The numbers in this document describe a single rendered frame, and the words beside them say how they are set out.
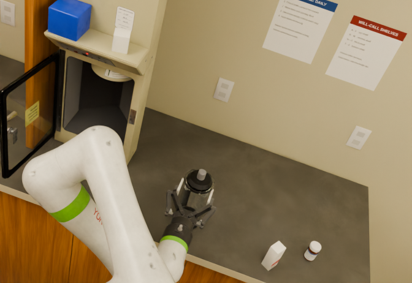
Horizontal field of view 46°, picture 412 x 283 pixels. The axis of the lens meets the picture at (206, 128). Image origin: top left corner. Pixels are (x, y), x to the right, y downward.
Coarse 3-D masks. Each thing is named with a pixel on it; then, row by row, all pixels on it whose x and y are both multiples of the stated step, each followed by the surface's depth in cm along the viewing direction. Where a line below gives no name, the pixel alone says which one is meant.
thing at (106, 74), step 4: (92, 64) 179; (92, 68) 178; (96, 68) 176; (100, 68) 175; (104, 68) 174; (96, 72) 176; (100, 72) 175; (104, 72) 175; (108, 72) 174; (112, 72) 174; (100, 76) 176; (104, 76) 175; (108, 76) 175; (112, 76) 175; (116, 76) 175; (120, 76) 175; (124, 76) 176; (112, 80) 175; (116, 80) 176; (120, 80) 176; (124, 80) 177; (128, 80) 178
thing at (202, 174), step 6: (192, 174) 169; (198, 174) 167; (204, 174) 167; (192, 180) 167; (198, 180) 168; (204, 180) 169; (210, 180) 169; (192, 186) 167; (198, 186) 166; (204, 186) 167; (210, 186) 169
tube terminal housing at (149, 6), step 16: (80, 0) 157; (96, 0) 156; (112, 0) 154; (128, 0) 153; (144, 0) 151; (160, 0) 152; (96, 16) 159; (112, 16) 158; (144, 16) 155; (160, 16) 160; (112, 32) 161; (144, 32) 158; (160, 32) 169; (96, 64) 171; (64, 80) 179; (144, 80) 171; (144, 96) 182; (128, 128) 185; (128, 144) 190; (128, 160) 197
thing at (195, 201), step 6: (186, 174) 171; (186, 180) 168; (186, 192) 170; (192, 192) 168; (180, 198) 176; (186, 198) 171; (192, 198) 170; (198, 198) 170; (204, 198) 171; (180, 204) 176; (186, 204) 173; (192, 204) 172; (198, 204) 172; (204, 204) 175; (192, 210) 174
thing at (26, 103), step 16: (48, 64) 166; (16, 80) 152; (32, 80) 161; (48, 80) 171; (0, 96) 147; (16, 96) 155; (32, 96) 165; (48, 96) 176; (0, 112) 151; (16, 112) 159; (32, 112) 170; (48, 112) 181; (0, 128) 155; (32, 128) 175; (48, 128) 187; (16, 144) 168; (32, 144) 180; (16, 160) 173
